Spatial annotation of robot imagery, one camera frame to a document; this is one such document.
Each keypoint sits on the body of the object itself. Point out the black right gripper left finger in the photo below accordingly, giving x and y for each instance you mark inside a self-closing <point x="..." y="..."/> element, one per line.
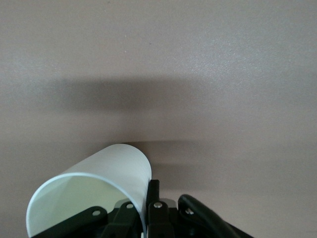
<point x="119" y="220"/>

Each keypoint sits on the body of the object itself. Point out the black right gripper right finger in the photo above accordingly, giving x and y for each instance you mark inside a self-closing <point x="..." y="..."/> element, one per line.
<point x="158" y="218"/>

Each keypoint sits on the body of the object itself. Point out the white plastic cup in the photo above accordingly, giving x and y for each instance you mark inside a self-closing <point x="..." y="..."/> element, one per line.
<point x="119" y="168"/>

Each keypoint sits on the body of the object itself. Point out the brown table mat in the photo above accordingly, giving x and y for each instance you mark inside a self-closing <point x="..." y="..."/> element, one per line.
<point x="158" y="74"/>

